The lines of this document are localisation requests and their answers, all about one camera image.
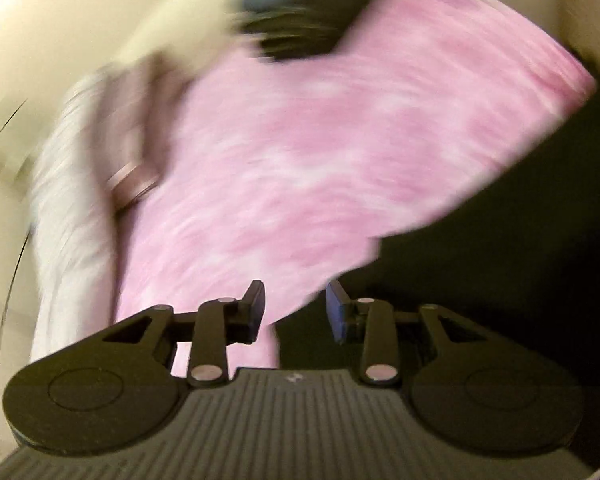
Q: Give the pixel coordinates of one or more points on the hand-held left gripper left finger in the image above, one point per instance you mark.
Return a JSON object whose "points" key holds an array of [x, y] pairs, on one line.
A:
{"points": [[254, 310]]}

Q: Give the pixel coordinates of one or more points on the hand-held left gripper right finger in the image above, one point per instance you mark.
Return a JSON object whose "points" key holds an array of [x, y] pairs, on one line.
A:
{"points": [[336, 310]]}

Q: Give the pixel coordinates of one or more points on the black jacket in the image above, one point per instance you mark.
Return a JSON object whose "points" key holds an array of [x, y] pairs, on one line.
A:
{"points": [[505, 240]]}

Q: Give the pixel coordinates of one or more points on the pink floral blanket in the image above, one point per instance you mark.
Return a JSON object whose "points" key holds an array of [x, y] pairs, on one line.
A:
{"points": [[300, 160]]}

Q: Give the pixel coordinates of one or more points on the white quilt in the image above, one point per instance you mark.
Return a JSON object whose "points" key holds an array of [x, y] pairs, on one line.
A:
{"points": [[65, 220]]}

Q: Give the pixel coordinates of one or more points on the mauve folded blanket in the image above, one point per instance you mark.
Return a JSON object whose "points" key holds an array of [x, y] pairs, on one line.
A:
{"points": [[140, 125]]}

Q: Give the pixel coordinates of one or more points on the dark cloth pile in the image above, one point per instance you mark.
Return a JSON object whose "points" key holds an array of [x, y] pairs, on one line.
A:
{"points": [[310, 10]]}

